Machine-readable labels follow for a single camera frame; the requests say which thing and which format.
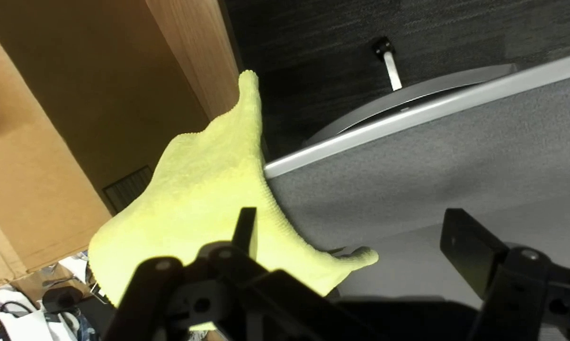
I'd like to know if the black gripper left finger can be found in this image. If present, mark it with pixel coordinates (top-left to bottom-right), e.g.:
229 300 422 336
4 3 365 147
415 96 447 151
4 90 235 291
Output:
104 209 384 341

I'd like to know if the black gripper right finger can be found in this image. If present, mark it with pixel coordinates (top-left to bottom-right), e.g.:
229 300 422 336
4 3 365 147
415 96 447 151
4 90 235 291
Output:
439 209 570 341

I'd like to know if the yellow microfiber towel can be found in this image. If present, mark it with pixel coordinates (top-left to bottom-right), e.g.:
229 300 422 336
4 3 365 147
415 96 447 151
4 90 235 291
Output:
87 71 379 306

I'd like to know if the sealed brown cardboard box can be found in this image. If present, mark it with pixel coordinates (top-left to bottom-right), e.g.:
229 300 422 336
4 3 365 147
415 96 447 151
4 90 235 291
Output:
0 0 210 295

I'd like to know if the black mesh office chair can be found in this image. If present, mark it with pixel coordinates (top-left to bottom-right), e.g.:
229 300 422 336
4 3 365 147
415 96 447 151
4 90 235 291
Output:
265 58 570 306

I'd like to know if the pile of dark clutter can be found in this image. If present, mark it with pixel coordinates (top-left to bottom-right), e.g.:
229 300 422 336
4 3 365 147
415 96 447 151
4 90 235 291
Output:
0 253 114 341

